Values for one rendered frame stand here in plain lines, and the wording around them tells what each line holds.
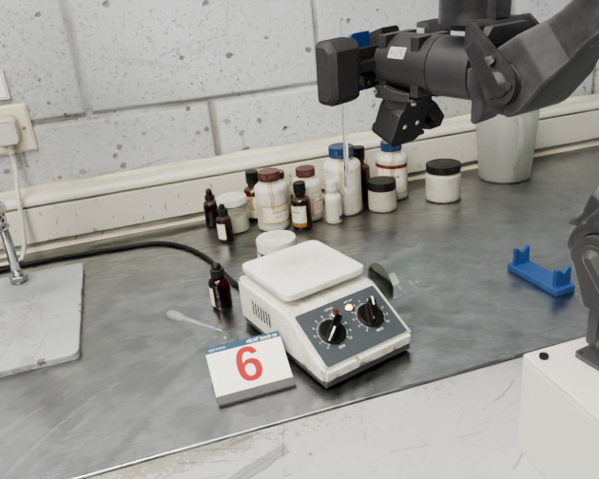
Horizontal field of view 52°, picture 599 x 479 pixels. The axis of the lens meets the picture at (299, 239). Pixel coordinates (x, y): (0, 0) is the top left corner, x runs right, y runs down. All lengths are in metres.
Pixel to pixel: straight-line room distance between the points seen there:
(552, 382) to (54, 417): 0.52
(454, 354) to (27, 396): 0.51
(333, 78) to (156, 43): 0.64
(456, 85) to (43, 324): 0.64
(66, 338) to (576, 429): 0.63
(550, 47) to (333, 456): 0.41
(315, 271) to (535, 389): 0.31
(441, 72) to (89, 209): 0.78
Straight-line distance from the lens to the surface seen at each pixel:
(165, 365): 0.79
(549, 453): 0.60
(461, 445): 0.64
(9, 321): 0.97
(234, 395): 0.71
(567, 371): 0.57
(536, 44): 0.53
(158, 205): 1.20
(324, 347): 0.70
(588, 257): 0.51
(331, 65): 0.60
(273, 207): 1.10
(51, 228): 1.22
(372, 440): 0.64
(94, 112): 1.21
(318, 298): 0.74
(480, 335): 0.80
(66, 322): 0.92
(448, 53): 0.59
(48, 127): 1.21
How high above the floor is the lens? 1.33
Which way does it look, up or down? 23 degrees down
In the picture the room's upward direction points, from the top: 6 degrees counter-clockwise
